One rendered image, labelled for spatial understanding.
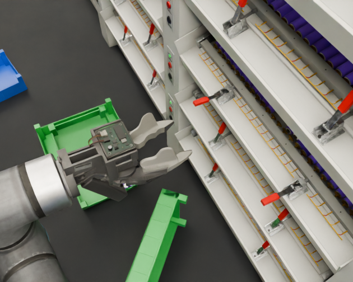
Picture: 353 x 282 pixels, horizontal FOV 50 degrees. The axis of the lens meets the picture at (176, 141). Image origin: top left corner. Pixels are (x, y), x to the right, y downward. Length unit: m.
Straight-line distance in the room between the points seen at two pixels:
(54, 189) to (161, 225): 0.55
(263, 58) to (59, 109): 1.08
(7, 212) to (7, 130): 1.05
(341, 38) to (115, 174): 0.37
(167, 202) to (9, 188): 0.61
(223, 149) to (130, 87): 0.72
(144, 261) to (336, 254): 0.51
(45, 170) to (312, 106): 0.43
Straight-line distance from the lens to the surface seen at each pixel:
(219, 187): 1.19
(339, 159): 0.61
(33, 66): 1.84
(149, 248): 1.07
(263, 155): 0.81
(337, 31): 0.51
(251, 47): 0.72
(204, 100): 0.85
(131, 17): 1.42
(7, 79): 1.82
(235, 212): 1.16
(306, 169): 0.77
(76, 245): 1.32
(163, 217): 1.10
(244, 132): 0.84
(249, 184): 0.99
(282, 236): 0.95
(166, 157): 0.63
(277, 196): 0.74
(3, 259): 0.70
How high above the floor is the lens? 1.21
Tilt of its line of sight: 56 degrees down
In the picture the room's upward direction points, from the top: straight up
